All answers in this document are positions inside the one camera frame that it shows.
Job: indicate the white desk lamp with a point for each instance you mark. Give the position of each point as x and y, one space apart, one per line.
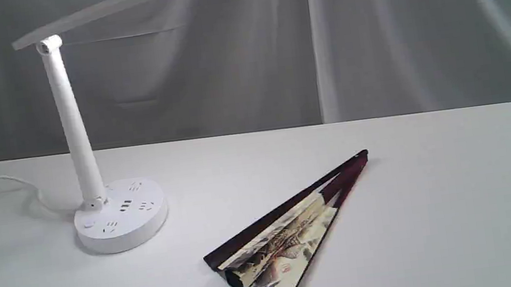
114 217

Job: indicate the painted paper folding fan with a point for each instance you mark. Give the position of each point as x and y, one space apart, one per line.
277 249

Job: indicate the grey backdrop curtain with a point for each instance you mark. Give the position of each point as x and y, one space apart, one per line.
181 69

